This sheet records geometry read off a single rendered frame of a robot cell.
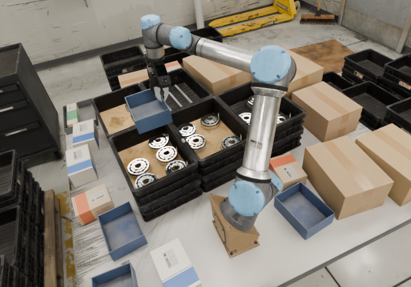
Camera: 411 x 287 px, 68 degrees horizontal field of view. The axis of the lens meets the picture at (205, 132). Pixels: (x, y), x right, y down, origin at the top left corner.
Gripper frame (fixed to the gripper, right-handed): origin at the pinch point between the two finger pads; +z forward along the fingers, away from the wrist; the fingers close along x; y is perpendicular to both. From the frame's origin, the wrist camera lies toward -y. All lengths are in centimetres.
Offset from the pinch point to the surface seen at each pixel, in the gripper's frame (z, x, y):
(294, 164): 31, -52, -31
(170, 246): 35, 14, -47
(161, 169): 30.1, 7.6, -11.0
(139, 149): 30.5, 13.9, 7.8
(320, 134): 33, -78, -17
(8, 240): 81, 96, 19
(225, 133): 27.5, -29.4, -1.8
